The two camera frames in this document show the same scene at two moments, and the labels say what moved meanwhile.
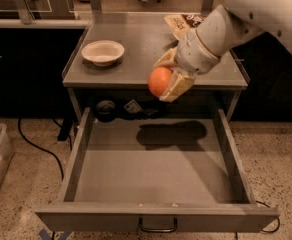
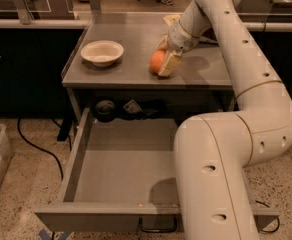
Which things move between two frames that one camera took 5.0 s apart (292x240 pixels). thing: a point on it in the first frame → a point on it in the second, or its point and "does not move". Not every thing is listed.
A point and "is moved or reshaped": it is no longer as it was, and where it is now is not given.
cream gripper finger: [178, 85] → [170, 62]
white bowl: [103, 52] does not move
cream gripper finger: [169, 59] → [164, 45]
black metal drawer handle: [140, 220] does not move
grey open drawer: [130, 173] does not move
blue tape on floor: [43, 235] does not move
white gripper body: [195, 54] → [179, 39]
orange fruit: [158, 80] is moved or reshaped
